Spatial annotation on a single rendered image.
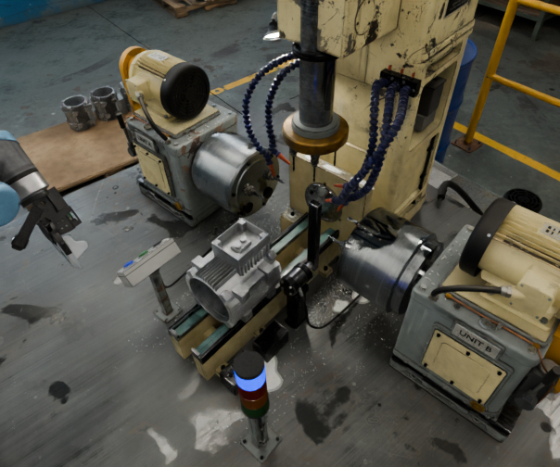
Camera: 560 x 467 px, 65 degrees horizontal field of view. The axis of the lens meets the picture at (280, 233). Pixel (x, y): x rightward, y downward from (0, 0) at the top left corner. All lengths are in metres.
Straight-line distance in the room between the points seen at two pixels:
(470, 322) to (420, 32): 0.68
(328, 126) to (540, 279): 0.60
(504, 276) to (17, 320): 1.42
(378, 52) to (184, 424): 1.11
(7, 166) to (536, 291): 1.17
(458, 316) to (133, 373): 0.90
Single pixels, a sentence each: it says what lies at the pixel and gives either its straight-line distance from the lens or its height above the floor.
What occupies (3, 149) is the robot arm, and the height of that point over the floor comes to 1.41.
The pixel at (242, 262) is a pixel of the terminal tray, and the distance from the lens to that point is 1.15.
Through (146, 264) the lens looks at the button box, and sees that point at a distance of 1.28.
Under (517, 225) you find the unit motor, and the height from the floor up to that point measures 1.36.
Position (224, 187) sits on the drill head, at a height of 1.09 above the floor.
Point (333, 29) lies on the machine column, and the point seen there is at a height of 1.62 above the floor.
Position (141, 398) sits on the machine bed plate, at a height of 0.80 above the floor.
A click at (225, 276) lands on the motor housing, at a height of 1.09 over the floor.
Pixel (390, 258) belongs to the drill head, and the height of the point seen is 1.14.
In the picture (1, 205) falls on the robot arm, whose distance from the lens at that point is 1.08.
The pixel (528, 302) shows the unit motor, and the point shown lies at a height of 1.27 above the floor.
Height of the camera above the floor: 2.00
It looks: 46 degrees down
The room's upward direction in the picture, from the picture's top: 2 degrees counter-clockwise
